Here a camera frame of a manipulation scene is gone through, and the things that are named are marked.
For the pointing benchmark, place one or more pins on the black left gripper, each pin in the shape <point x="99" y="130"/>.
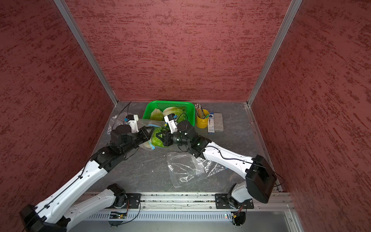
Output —
<point x="143" y="131"/>

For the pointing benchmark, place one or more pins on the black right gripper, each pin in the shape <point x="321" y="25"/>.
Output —
<point x="167" y="139"/>

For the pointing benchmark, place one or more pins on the chinese cabbage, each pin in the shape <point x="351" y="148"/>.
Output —
<point x="154" y="140"/>
<point x="178" y="111"/>
<point x="157" y="115"/>

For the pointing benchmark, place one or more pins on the clear zipper bag blue seal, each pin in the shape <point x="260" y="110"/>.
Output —
<point x="120" y="142"/>

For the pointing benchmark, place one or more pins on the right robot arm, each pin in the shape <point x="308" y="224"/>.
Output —
<point x="259" y="177"/>

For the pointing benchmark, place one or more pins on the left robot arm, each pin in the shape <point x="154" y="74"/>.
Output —
<point x="59" y="212"/>

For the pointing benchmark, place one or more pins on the spare clear zipper bag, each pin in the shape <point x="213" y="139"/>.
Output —
<point x="185" y="169"/>

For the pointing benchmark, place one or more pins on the green plastic perforated basket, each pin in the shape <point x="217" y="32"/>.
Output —
<point x="189" y="108"/>

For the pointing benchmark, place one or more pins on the yellow pencil cup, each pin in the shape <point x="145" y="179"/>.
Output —
<point x="202" y="122"/>

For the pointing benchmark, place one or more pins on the blue white small box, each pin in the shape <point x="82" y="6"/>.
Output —
<point x="211" y="129"/>

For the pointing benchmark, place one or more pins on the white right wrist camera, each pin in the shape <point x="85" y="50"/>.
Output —
<point x="171" y="122"/>

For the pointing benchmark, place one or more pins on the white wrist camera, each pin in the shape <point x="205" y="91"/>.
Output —
<point x="132" y="120"/>
<point x="171" y="122"/>

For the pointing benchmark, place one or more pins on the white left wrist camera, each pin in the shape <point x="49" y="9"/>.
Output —
<point x="132" y="120"/>

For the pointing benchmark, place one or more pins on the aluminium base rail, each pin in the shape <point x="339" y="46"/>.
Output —
<point x="205" y="201"/>

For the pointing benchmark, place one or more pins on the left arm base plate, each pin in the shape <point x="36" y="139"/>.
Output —
<point x="130" y="200"/>

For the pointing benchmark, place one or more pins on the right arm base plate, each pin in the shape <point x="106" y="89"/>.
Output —
<point x="225" y="201"/>

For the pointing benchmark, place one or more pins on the perforated white cable tray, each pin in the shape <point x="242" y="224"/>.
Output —
<point x="209" y="216"/>

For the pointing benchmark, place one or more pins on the aluminium left corner post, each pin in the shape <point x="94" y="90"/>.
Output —
<point x="67" y="16"/>

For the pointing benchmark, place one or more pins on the aluminium corner post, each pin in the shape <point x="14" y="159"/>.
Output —
<point x="67" y="16"/>
<point x="285" y="25"/>

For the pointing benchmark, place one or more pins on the aluminium right corner post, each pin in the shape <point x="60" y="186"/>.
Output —
<point x="285" y="25"/>

